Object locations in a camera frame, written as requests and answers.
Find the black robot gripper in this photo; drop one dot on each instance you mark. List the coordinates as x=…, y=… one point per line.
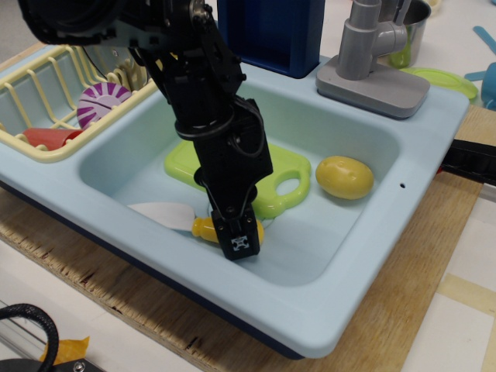
x=234, y=156

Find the toy knife yellow handle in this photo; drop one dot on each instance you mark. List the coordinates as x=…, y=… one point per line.
x=178, y=216

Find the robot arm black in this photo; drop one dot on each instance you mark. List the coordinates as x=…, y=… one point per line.
x=183, y=51

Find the green toy cutting board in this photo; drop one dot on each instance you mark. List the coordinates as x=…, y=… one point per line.
x=285, y=188

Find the wooden base board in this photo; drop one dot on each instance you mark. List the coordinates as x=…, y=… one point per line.
x=431, y=307

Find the light blue toy sink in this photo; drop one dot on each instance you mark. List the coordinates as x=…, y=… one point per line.
x=317, y=260

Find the yellow toy potato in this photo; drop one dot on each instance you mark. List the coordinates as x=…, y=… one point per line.
x=344, y=177

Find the purple white toy onion half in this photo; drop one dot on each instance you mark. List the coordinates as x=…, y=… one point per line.
x=98, y=100

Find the grey toy faucet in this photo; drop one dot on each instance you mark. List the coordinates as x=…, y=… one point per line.
x=355, y=77

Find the dark blue box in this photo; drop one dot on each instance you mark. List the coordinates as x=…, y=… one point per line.
x=276, y=35

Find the yellow tape piece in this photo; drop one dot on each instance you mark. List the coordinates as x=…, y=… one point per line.
x=68, y=350

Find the red toy cup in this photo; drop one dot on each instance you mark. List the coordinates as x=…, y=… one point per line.
x=52, y=139

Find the silver metal pot lid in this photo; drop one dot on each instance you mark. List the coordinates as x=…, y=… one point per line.
x=106, y=59

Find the cream dish drying rack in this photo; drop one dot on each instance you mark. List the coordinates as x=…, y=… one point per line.
x=42, y=92

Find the green plastic plate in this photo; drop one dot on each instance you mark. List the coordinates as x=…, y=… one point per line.
x=445, y=80

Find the black clamp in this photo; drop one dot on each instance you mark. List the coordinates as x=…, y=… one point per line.
x=473, y=161

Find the stainless steel pot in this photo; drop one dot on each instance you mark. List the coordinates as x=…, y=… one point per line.
x=415, y=22

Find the blue plastic utensil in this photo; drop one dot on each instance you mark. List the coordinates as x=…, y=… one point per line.
x=486, y=38

